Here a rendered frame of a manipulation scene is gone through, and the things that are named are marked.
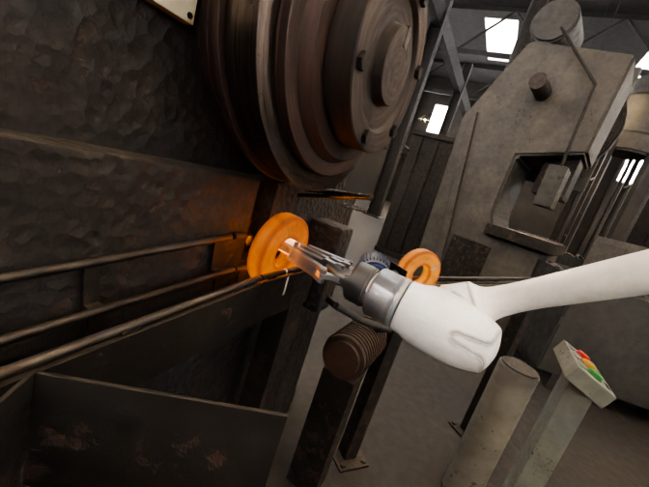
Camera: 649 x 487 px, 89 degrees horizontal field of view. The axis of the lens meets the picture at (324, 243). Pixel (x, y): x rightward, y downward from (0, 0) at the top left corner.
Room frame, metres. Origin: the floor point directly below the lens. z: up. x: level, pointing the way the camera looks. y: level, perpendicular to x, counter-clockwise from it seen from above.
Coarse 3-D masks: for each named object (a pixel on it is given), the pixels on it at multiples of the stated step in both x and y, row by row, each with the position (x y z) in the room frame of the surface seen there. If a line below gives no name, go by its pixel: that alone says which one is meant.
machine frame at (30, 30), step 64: (0, 0) 0.34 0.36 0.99; (64, 0) 0.38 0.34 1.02; (128, 0) 0.44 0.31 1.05; (0, 64) 0.34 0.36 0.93; (64, 64) 0.39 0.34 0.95; (128, 64) 0.45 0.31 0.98; (192, 64) 0.53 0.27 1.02; (0, 128) 0.34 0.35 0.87; (64, 128) 0.39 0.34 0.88; (128, 128) 0.46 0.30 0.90; (192, 128) 0.55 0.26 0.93; (0, 192) 0.30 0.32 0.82; (64, 192) 0.35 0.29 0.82; (128, 192) 0.42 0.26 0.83; (192, 192) 0.51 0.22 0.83; (256, 192) 0.65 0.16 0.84; (0, 256) 0.31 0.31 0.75; (64, 256) 0.36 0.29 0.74; (192, 256) 0.53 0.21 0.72; (0, 320) 0.31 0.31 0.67; (128, 320) 0.45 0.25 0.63; (192, 384) 0.60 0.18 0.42
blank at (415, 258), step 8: (416, 248) 1.00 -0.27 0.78; (424, 248) 1.01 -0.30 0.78; (408, 256) 0.97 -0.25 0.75; (416, 256) 0.96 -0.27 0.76; (424, 256) 0.98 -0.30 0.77; (432, 256) 0.99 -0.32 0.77; (400, 264) 0.97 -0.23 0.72; (408, 264) 0.95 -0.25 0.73; (416, 264) 0.97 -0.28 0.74; (424, 264) 0.98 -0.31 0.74; (432, 264) 1.00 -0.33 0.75; (408, 272) 0.96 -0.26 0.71; (424, 272) 1.02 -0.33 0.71; (432, 272) 1.01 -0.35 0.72; (416, 280) 1.02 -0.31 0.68; (424, 280) 1.01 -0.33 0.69; (432, 280) 1.01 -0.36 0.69
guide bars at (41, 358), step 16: (272, 272) 0.60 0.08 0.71; (288, 272) 0.64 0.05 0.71; (224, 288) 0.49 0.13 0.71; (240, 288) 0.52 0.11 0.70; (176, 304) 0.41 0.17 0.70; (192, 304) 0.43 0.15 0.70; (144, 320) 0.36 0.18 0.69; (96, 336) 0.31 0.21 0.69; (112, 336) 0.33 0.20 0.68; (48, 352) 0.28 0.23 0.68; (64, 352) 0.29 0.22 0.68; (0, 368) 0.25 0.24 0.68; (16, 368) 0.25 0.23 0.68; (32, 368) 0.26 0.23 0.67
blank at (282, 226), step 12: (276, 216) 0.62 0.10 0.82; (288, 216) 0.62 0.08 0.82; (264, 228) 0.59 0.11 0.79; (276, 228) 0.59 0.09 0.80; (288, 228) 0.62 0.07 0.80; (300, 228) 0.66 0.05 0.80; (264, 240) 0.58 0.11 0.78; (276, 240) 0.60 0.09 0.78; (300, 240) 0.68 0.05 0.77; (252, 252) 0.58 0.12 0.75; (264, 252) 0.57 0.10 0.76; (276, 252) 0.61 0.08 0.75; (252, 264) 0.58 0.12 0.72; (264, 264) 0.58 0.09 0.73; (276, 264) 0.65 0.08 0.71; (288, 264) 0.66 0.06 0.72; (252, 276) 0.60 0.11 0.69
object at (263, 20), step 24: (240, 0) 0.45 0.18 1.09; (264, 0) 0.43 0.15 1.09; (240, 24) 0.45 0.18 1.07; (264, 24) 0.44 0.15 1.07; (240, 48) 0.46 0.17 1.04; (264, 48) 0.45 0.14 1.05; (240, 72) 0.47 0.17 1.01; (264, 72) 0.45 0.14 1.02; (240, 96) 0.48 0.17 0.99; (264, 96) 0.46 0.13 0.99; (240, 120) 0.51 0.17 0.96; (264, 120) 0.47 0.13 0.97; (264, 144) 0.52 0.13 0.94; (288, 144) 0.54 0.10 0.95; (288, 168) 0.55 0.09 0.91
